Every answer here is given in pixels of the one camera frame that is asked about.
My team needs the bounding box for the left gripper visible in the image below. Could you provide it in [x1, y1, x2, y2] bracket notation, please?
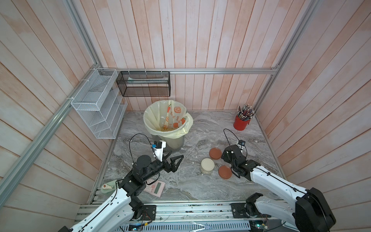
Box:
[142, 149, 184, 182]

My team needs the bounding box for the brown jar lid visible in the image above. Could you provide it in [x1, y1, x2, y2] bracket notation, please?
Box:
[209, 148, 222, 160]
[218, 165, 232, 179]

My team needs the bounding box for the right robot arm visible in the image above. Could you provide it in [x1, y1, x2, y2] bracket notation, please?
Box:
[221, 145, 336, 232]

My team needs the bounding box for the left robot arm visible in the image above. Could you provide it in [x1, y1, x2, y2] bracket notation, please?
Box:
[60, 155, 184, 232]

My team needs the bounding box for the oatmeal jar with cream lid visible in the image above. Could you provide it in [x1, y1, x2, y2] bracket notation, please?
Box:
[201, 158, 215, 175]

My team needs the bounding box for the grey trash bin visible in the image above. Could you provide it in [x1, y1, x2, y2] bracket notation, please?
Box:
[151, 135, 185, 152]

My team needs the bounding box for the red pencil cup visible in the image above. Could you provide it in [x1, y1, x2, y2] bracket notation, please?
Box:
[233, 116, 251, 131]

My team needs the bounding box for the pink calculator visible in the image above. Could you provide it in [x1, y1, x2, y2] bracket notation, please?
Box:
[144, 180, 165, 197]

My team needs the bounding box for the bundle of pencils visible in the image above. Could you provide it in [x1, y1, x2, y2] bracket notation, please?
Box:
[237, 104, 256, 121]

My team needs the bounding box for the pale green tape dispenser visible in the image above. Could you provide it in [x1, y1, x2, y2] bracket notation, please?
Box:
[100, 180, 117, 194]

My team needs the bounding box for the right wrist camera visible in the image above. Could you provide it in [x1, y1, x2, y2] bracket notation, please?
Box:
[237, 140, 245, 147]

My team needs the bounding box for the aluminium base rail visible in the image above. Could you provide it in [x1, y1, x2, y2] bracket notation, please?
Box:
[72, 200, 312, 232]

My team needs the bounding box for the black wire mesh basket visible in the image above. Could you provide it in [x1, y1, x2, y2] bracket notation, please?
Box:
[116, 71, 171, 97]

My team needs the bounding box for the white wire mesh shelf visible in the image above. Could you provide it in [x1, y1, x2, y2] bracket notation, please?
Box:
[71, 68, 128, 139]

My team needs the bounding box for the horizontal aluminium frame bar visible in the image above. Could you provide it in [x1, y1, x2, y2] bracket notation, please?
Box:
[115, 68, 278, 74]

